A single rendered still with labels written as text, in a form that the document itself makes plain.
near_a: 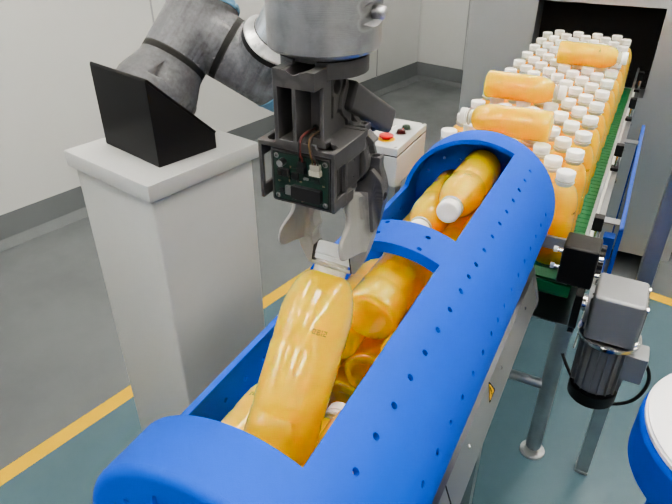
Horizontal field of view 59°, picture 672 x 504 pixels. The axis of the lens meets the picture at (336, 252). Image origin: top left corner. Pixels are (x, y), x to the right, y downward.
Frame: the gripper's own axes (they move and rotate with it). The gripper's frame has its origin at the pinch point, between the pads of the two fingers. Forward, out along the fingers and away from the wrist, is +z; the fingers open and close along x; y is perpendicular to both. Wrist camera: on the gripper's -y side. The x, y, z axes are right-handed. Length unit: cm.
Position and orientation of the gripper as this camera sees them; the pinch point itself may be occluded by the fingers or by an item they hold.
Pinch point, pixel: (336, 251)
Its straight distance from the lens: 59.0
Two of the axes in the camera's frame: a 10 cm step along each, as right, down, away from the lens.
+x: 8.9, 2.5, -3.8
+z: 0.0, 8.5, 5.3
